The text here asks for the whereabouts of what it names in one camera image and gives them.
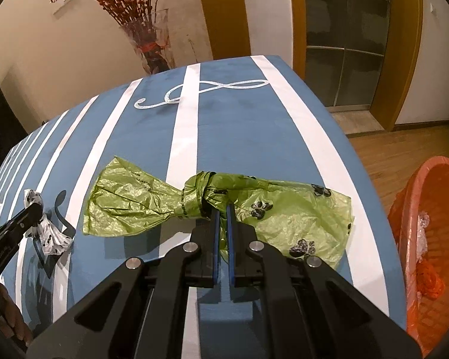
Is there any glass vase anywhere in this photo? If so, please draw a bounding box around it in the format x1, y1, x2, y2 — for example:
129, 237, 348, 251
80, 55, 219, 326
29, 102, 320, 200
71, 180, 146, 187
120, 8, 175, 75

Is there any white paw print plastic bag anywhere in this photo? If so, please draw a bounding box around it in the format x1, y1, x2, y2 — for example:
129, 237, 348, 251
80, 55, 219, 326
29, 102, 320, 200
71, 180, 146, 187
23, 189, 75, 257

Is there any wooden door frame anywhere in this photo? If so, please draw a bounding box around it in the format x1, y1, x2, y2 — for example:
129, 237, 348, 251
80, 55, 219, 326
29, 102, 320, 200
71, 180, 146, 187
195, 0, 423, 131

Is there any black television screen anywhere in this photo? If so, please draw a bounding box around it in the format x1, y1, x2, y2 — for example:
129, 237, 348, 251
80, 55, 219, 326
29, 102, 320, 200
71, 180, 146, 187
0, 70, 31, 159

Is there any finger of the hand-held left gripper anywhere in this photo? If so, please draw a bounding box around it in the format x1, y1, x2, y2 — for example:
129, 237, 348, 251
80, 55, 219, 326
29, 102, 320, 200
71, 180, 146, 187
0, 200, 45, 281

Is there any dark glass door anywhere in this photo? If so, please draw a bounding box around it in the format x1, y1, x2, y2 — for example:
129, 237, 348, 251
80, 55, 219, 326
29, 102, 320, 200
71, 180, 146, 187
302, 0, 392, 109

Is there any person's left hand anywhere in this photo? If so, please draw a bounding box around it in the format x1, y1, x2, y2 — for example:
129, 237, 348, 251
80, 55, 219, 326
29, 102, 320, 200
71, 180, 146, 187
0, 284, 34, 350

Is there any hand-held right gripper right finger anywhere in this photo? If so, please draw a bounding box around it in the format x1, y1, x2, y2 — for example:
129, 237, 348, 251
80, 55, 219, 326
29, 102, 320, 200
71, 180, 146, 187
226, 204, 423, 359

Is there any orange plastic basket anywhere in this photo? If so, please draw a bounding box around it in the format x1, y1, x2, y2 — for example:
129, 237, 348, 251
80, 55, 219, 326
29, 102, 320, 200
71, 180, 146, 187
387, 156, 449, 359

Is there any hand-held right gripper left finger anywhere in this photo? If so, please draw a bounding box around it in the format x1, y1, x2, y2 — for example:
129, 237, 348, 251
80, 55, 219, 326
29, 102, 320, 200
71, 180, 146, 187
26, 209, 222, 359

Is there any white wall switch plate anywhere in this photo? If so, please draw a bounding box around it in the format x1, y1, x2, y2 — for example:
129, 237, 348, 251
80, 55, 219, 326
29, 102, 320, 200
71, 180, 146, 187
53, 0, 76, 16

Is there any olive green paw print bag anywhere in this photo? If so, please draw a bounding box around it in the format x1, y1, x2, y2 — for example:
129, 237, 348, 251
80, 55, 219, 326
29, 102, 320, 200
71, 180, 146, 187
82, 156, 356, 270

